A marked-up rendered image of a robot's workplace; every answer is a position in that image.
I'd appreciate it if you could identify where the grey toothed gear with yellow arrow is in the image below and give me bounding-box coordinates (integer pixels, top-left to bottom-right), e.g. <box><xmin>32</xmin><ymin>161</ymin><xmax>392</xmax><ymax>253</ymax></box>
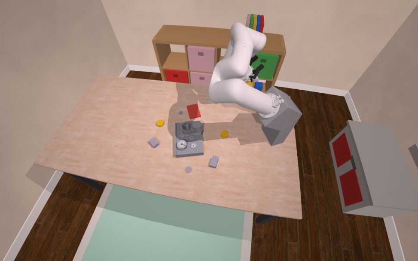
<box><xmin>177</xmin><ymin>140</ymin><xmax>187</xmax><ymax>150</ymax></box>

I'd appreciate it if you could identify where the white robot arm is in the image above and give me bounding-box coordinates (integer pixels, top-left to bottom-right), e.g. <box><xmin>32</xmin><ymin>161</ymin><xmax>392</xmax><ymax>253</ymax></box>
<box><xmin>208</xmin><ymin>22</ymin><xmax>284</xmax><ymax>118</ymax></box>

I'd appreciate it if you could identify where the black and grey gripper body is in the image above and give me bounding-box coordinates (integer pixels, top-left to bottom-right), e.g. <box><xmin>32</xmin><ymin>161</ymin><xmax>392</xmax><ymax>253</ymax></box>
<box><xmin>239</xmin><ymin>66</ymin><xmax>255</xmax><ymax>82</ymax></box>

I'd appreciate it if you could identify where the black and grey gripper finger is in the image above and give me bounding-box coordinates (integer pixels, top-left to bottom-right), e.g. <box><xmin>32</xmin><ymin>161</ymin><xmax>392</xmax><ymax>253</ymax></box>
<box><xmin>250</xmin><ymin>55</ymin><xmax>258</xmax><ymax>66</ymax></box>
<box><xmin>249</xmin><ymin>64</ymin><xmax>264</xmax><ymax>79</ymax></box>

